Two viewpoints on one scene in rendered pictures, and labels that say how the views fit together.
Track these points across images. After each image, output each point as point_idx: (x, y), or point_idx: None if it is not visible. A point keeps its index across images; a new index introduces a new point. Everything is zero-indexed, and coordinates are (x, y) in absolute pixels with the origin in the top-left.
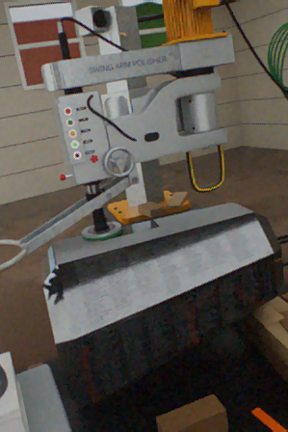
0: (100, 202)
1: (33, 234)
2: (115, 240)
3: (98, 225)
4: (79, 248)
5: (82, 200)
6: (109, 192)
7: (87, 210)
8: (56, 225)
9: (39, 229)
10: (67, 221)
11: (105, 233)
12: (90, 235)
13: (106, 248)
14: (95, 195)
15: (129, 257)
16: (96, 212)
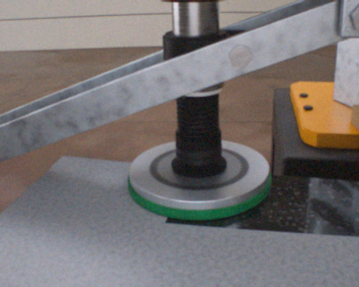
0: (200, 78)
1: None
2: (207, 247)
3: (185, 154)
4: (74, 225)
5: (160, 52)
6: (244, 45)
7: (142, 95)
8: (28, 118)
9: (16, 111)
10: (68, 115)
11: (188, 200)
12: (139, 185)
13: (141, 285)
14: (190, 44)
15: None
16: (187, 110)
